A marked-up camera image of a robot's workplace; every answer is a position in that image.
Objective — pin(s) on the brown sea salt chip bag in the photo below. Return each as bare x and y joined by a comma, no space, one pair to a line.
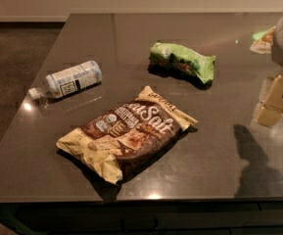
117,142

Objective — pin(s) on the green chip bag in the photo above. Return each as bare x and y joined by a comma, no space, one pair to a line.
183,59

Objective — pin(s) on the blue plastic bottle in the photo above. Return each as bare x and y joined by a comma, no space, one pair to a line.
65,82

